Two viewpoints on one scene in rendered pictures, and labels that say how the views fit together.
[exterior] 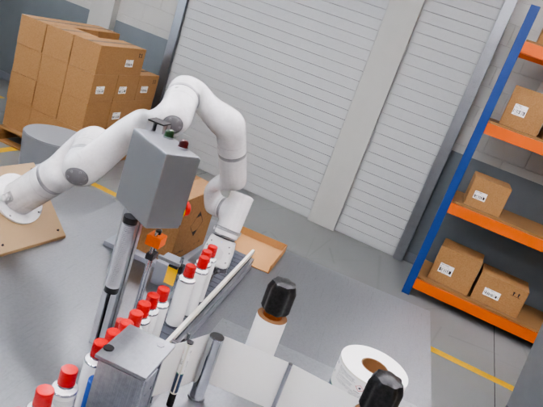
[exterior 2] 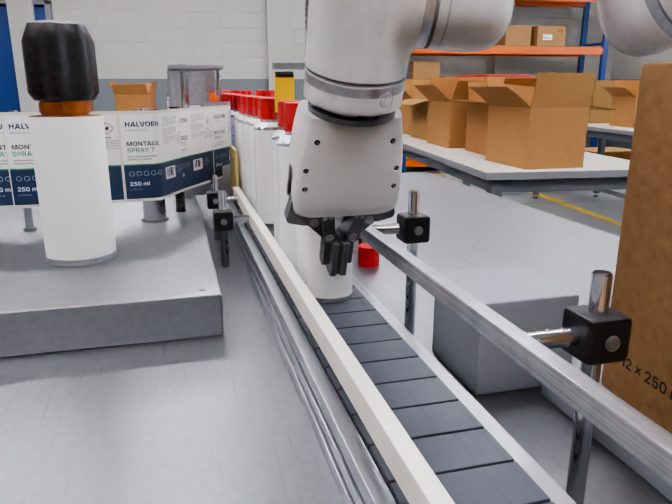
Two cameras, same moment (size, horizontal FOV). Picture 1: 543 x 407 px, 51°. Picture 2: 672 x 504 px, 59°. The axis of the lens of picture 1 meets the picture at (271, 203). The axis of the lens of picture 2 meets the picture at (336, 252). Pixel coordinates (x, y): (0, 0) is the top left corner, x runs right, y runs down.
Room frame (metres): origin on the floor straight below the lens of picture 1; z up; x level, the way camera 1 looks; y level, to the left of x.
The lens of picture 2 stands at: (2.29, -0.12, 1.10)
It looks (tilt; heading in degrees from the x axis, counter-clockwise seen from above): 15 degrees down; 156
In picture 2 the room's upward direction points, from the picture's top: straight up
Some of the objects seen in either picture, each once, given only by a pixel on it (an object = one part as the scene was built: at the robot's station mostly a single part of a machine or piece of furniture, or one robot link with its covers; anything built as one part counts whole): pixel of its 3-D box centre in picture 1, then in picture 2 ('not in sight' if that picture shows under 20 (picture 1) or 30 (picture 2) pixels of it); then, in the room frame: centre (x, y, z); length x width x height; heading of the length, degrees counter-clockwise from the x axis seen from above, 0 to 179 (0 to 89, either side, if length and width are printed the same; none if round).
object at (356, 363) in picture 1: (365, 387); not in sight; (1.43, -0.43, 0.95); 0.20 x 0.20 x 0.14
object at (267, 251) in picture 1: (252, 247); not in sight; (2.39, 0.02, 0.85); 0.30 x 0.26 x 0.04; 170
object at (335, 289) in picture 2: (204, 273); (328, 204); (1.72, 0.13, 0.98); 0.05 x 0.05 x 0.20
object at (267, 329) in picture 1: (267, 326); (69, 145); (1.43, -0.11, 1.03); 0.09 x 0.09 x 0.30
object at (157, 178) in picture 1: (157, 178); not in sight; (1.31, 0.28, 1.38); 0.17 x 0.10 x 0.19; 45
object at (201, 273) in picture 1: (195, 285); (299, 189); (1.61, 0.14, 0.98); 0.05 x 0.05 x 0.20
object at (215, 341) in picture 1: (206, 367); (150, 165); (1.24, 0.02, 0.97); 0.05 x 0.05 x 0.19
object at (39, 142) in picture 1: (49, 177); not in sight; (3.68, 1.51, 0.31); 0.46 x 0.46 x 0.62
